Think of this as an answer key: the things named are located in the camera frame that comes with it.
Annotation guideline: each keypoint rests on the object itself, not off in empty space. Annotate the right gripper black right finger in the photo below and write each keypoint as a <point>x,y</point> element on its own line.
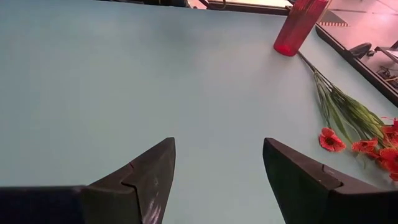
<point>326,202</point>

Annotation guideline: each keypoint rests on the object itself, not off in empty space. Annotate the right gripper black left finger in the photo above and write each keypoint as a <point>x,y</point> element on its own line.
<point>93,205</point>

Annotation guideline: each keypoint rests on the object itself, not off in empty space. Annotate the red glass vase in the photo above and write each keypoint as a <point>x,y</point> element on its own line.
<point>295,28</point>

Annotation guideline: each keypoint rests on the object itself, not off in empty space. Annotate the orange artificial flower bunch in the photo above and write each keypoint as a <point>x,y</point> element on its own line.
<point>354,115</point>

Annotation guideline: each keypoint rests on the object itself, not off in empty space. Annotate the green table mat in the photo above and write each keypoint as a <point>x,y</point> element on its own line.
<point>124,77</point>

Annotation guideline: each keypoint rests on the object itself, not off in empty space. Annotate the black stand with round base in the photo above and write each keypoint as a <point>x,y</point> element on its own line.
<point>360,49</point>

